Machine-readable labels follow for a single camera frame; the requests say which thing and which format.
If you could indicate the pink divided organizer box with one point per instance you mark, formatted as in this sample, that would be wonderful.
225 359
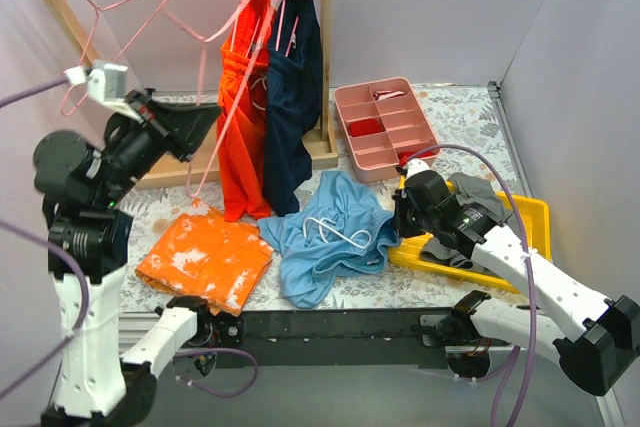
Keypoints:
405 127

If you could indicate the yellow plastic tray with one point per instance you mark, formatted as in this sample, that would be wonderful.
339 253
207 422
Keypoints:
536 219

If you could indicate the orange hanging shorts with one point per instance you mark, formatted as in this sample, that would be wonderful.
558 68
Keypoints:
241 157

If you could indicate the orange white folded cloth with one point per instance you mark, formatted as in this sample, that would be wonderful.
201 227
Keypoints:
203 255

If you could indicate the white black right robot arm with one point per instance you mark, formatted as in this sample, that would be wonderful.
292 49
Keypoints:
525 272

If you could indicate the aluminium frame rail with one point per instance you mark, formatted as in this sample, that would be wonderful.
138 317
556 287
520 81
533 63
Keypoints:
465 343

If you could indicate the pink hanger with navy shorts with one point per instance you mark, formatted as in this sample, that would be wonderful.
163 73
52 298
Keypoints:
287 22

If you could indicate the grey shorts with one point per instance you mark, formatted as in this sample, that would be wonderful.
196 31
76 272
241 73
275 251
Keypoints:
468 189

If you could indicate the pink hanger with orange shorts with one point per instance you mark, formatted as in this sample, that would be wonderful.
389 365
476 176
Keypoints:
256 45

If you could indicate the red white cloth in organizer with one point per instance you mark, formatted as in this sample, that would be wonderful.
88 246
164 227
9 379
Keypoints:
387 94

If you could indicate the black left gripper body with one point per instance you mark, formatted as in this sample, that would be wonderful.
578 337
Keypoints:
167 129

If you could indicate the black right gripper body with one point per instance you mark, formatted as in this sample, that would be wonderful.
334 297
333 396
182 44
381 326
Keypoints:
401 217

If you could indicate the light blue shorts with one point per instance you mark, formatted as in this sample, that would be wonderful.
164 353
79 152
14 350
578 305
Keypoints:
342 232

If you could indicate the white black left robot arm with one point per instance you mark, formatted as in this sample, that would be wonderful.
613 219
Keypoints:
82 186

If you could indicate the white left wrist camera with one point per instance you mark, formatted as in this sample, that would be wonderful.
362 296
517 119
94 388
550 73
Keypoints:
104 81

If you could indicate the navy blue hanging shorts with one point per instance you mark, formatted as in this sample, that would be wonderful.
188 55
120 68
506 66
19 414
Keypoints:
293 108

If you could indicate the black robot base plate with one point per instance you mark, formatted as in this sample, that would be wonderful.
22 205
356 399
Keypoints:
357 337

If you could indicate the red cloth front compartment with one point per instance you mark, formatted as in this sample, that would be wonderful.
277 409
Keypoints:
406 156

